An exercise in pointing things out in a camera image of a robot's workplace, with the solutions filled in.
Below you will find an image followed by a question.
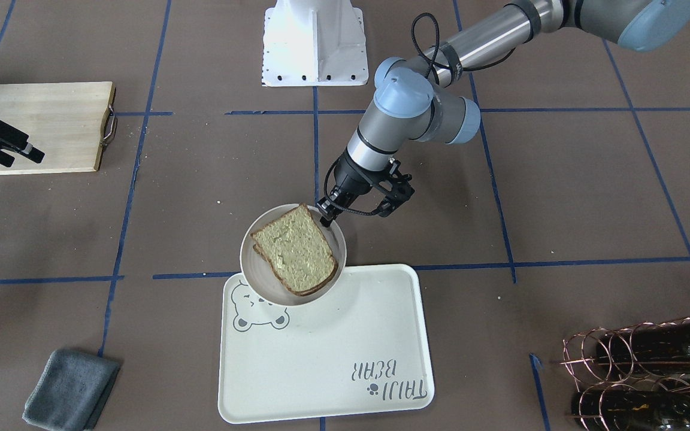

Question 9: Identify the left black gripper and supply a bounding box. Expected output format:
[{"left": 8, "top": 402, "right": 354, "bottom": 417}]
[{"left": 316, "top": 151, "right": 381, "bottom": 228}]

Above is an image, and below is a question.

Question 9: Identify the bread slice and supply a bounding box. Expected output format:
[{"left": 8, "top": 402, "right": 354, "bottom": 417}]
[{"left": 249, "top": 204, "right": 339, "bottom": 297}]

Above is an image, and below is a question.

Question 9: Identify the white plate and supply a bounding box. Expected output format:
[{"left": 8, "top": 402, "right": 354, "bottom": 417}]
[{"left": 239, "top": 204, "right": 347, "bottom": 306}]

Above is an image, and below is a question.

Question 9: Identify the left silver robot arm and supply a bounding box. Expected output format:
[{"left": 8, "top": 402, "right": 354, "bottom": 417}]
[{"left": 316, "top": 1, "right": 690, "bottom": 227}]

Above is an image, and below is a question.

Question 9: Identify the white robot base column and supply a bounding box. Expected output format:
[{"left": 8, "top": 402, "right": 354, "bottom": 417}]
[{"left": 261, "top": 1, "right": 369, "bottom": 87}]

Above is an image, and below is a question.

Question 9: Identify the white bear tray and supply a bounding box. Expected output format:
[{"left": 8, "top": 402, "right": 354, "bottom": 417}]
[{"left": 218, "top": 264, "right": 435, "bottom": 424}]

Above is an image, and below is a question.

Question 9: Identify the wooden cutting board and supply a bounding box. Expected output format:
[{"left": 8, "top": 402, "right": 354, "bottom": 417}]
[{"left": 0, "top": 81, "right": 116, "bottom": 175}]

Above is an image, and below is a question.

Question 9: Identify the grey folded cloth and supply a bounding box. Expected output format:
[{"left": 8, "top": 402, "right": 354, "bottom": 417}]
[{"left": 22, "top": 348, "right": 121, "bottom": 430}]

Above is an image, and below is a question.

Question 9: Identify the dark green wine bottle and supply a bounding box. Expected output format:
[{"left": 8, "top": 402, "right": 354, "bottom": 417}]
[{"left": 596, "top": 321, "right": 690, "bottom": 377}]

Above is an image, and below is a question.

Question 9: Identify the copper wire bottle rack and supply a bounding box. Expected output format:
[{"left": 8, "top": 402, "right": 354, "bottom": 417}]
[{"left": 561, "top": 316, "right": 690, "bottom": 430}]

